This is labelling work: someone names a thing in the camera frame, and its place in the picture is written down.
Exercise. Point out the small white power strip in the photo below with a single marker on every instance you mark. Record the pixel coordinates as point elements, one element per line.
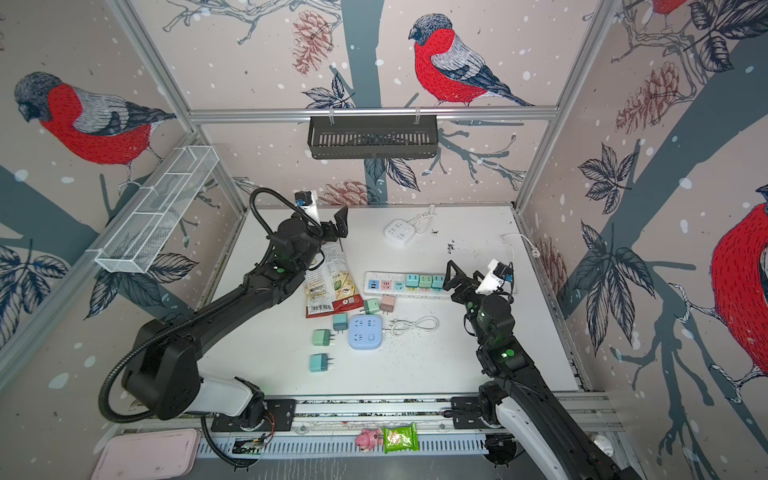
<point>399,232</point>

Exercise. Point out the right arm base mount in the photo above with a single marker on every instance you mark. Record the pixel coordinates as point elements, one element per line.
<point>470,413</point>

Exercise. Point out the teal plug adapter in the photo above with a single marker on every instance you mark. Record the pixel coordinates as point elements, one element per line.
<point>412,280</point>
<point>438,282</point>
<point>340,322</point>
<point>319,363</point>

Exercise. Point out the black hanging wire basket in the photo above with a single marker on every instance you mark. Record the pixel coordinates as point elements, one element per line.
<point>373,137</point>

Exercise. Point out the pink plug adapter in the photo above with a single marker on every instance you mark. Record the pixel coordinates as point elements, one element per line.
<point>387,303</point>

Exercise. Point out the pink pig toy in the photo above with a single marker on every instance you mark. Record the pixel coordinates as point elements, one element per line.
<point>369,439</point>

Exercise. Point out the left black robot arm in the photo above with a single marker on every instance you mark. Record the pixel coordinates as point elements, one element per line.
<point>160,377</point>

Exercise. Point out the white wire mesh shelf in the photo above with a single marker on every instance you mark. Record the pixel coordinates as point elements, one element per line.
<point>139,239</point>

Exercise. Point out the white colourful power strip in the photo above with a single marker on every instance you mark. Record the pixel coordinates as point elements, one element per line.
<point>378,283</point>

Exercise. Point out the red white snack bag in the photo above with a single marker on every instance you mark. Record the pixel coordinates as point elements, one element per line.
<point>329,285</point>

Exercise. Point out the green plug adapter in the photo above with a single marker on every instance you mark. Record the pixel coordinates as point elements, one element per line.
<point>322,337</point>
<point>372,306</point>
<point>425,281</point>

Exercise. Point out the pink plastic tray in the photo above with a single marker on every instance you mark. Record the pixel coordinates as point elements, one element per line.
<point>154,455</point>

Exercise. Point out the blue cube power socket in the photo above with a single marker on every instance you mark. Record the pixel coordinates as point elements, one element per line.
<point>365,332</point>

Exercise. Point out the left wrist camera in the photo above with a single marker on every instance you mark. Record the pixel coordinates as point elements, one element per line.
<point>306,201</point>

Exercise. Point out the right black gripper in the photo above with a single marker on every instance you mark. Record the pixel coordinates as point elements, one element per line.
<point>471,286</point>

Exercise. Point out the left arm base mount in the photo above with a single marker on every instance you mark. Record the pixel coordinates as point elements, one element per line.
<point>272,415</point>

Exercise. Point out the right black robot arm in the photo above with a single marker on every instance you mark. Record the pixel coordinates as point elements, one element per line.
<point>517,398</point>

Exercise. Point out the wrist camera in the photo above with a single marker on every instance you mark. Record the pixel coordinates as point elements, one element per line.
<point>498,275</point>
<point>306,201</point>

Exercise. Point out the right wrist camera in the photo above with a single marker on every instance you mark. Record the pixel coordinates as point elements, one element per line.
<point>498,275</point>

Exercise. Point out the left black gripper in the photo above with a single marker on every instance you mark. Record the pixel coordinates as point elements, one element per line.
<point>341,230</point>

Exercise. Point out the green snack packet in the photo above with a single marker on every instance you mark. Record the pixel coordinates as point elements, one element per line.
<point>398,439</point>

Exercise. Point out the glass jar with lid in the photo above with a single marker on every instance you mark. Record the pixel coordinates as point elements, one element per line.
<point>603,443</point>

